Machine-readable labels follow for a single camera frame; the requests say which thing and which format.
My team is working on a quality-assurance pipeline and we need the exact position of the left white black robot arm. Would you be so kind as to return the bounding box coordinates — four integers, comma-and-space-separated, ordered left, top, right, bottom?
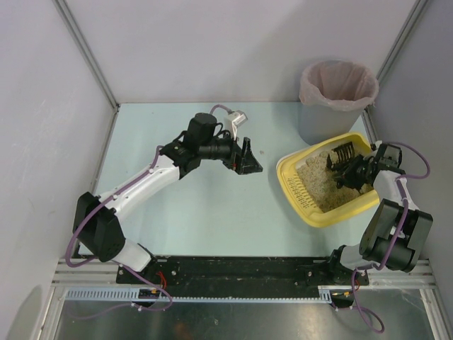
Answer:
71, 109, 263, 272

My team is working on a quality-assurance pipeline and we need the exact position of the pink bin liner bag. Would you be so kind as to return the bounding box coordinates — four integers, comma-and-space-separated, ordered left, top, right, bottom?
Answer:
299, 60, 379, 112

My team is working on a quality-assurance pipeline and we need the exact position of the yellow litter box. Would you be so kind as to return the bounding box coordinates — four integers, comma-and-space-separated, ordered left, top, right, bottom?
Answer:
276, 132, 379, 228

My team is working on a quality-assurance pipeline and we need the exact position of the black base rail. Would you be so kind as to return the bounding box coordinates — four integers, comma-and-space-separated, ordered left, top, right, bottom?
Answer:
116, 254, 352, 300

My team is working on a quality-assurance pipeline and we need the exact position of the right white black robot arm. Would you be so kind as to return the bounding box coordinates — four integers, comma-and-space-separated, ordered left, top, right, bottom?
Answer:
327, 141, 433, 273

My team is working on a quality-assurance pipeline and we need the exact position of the beige cat litter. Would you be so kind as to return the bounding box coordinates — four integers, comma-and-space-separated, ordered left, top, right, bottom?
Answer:
297, 150, 373, 213

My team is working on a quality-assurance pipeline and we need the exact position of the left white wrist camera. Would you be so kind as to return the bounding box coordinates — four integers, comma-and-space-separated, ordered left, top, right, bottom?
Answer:
225, 110, 248, 140

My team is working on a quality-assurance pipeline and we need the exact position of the black litter scoop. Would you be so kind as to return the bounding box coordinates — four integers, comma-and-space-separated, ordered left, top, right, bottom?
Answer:
326, 142, 356, 171

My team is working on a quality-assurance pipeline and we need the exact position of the grey trash bin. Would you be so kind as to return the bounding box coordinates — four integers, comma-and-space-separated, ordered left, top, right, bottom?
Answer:
298, 101, 365, 145

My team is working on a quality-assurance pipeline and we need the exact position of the grey slotted cable duct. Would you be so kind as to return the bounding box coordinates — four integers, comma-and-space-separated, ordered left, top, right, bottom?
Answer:
63, 285, 351, 305

